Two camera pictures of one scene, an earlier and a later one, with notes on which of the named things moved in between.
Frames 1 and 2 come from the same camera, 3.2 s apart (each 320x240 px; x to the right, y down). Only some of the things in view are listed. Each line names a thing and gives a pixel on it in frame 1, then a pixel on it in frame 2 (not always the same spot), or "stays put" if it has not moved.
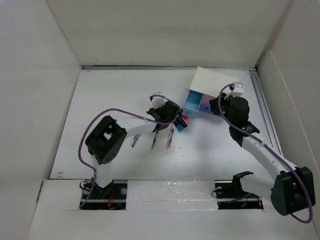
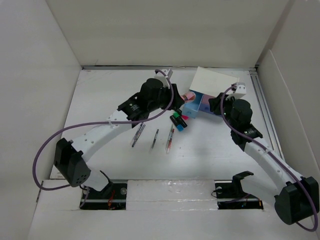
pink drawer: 206,98 stays put
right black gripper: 214,106 stays put
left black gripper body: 155,110 to 164,101
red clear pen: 171,136 stays put
